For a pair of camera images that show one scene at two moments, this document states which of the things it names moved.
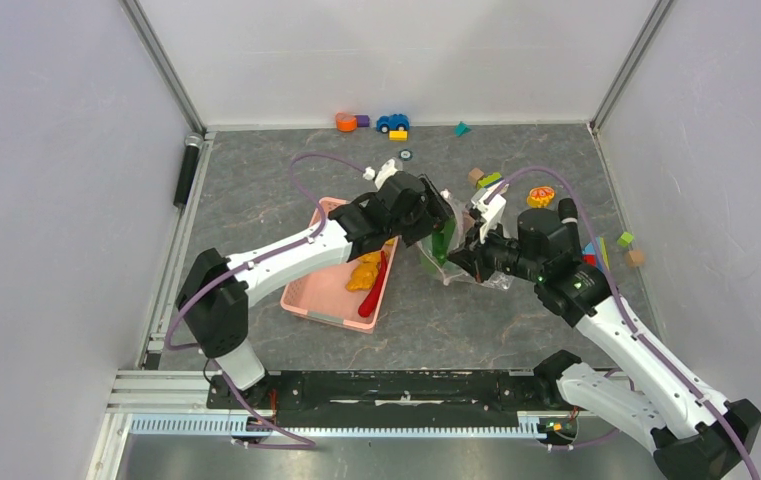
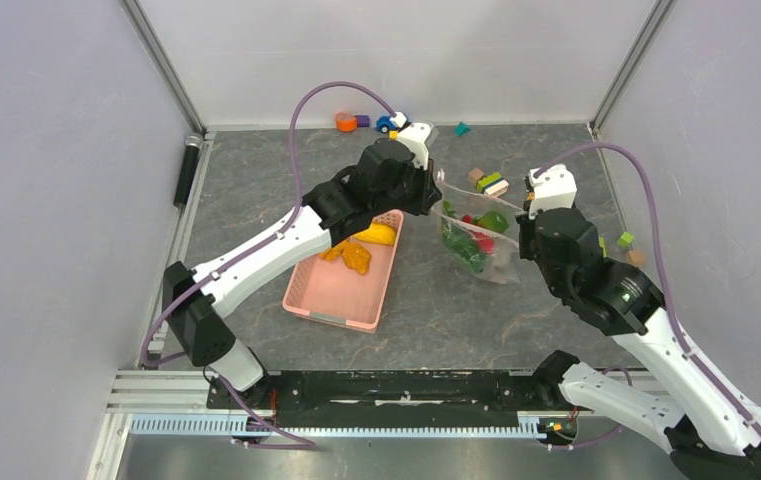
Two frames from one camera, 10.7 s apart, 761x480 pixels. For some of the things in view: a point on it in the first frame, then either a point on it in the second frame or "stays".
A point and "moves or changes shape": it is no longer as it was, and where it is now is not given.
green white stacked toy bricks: (490, 179) stays
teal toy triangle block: (461, 129) stays
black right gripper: (472, 258) → (527, 224)
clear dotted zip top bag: (447, 238) moves or changes shape
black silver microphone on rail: (193, 142) stays
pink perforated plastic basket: (324, 294) stays
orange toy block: (345, 122) stays
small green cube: (625, 239) stays
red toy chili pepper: (365, 307) moves or changes shape
